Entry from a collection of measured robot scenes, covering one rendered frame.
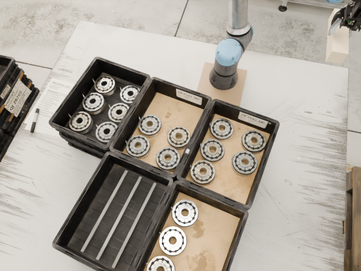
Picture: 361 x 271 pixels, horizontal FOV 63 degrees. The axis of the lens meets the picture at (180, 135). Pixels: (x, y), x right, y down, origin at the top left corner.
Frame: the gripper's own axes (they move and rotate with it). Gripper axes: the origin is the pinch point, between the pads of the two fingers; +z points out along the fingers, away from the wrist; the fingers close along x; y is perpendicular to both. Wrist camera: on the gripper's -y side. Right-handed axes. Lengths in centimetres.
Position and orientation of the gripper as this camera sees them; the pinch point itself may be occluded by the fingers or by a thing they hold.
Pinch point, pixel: (339, 33)
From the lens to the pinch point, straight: 143.7
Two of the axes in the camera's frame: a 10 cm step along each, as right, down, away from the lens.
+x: 9.7, 2.2, -1.3
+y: -2.6, 8.7, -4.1
